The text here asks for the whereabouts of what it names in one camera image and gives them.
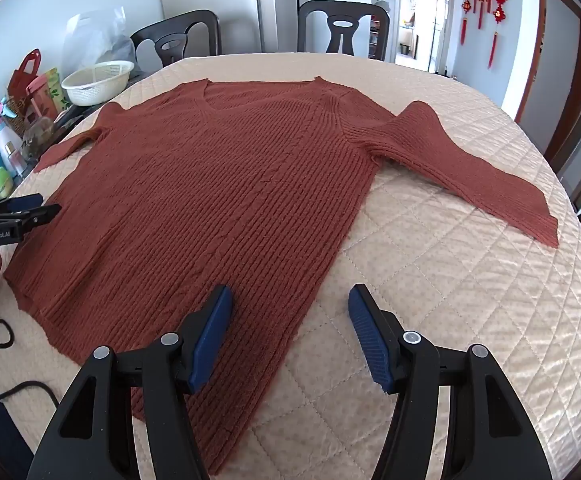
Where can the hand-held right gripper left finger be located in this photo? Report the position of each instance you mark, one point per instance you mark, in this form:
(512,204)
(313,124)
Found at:
(214,332)

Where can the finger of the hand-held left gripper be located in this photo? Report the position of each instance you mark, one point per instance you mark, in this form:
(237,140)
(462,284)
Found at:
(38,216)
(20,202)

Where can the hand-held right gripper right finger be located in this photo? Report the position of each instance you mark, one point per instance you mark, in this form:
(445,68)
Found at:
(368,332)

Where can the rust brown knit sweater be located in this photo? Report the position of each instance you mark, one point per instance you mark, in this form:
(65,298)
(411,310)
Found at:
(210,200)

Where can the green frog toy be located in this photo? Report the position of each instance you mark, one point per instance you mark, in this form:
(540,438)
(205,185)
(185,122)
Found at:
(0,185)

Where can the white lotion bottle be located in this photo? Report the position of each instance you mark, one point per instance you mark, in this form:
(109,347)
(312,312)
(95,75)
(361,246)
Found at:
(9,142)

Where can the small glass jar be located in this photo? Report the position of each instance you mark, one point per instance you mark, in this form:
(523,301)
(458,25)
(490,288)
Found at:
(38,137)

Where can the beige quilted table cover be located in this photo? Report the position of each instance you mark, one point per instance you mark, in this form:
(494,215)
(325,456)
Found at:
(445,310)

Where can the pink leaf print bag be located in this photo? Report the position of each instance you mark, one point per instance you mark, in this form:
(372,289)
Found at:
(45,95)

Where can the red gift bag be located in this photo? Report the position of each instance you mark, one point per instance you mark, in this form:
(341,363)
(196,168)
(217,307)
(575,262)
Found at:
(20,82)

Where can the white plastic colander basket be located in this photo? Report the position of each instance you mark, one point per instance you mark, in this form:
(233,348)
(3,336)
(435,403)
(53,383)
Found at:
(95,82)

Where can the clear plastic bag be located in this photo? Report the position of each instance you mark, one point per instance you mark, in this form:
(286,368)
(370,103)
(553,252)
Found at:
(95,35)

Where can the silver refrigerator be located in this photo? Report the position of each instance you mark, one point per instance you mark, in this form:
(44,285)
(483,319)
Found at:
(275,5)

